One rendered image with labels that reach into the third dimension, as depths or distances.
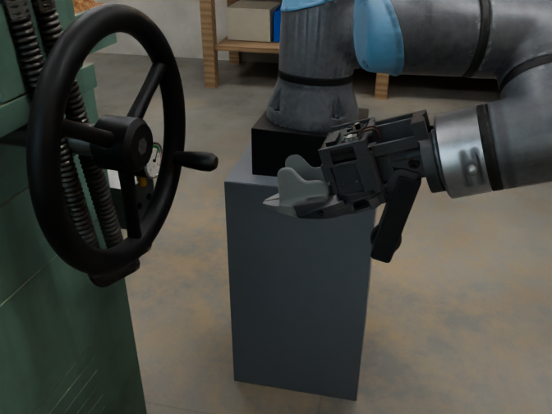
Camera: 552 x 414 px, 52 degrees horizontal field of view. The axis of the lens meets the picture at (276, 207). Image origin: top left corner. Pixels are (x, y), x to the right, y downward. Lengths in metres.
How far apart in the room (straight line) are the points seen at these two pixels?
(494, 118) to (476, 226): 1.57
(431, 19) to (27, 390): 0.71
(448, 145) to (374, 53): 0.12
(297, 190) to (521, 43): 0.27
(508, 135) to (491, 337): 1.14
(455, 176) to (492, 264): 1.38
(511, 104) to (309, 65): 0.56
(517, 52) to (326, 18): 0.51
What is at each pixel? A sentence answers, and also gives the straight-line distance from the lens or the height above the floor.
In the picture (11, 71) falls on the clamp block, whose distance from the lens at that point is 0.63.
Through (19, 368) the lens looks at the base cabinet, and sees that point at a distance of 0.88.
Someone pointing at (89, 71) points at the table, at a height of 0.86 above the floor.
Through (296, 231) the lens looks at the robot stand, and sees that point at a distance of 1.14.
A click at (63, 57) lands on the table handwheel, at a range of 0.54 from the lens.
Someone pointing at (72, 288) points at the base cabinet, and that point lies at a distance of 0.93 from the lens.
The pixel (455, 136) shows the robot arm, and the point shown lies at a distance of 0.58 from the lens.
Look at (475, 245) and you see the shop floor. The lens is 2.03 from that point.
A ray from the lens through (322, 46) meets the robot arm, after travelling 1.08.
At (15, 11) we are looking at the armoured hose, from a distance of 0.62.
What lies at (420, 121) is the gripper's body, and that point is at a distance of 0.59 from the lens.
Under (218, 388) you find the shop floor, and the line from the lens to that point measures 1.44.
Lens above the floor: 1.05
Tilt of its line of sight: 29 degrees down
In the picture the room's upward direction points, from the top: straight up
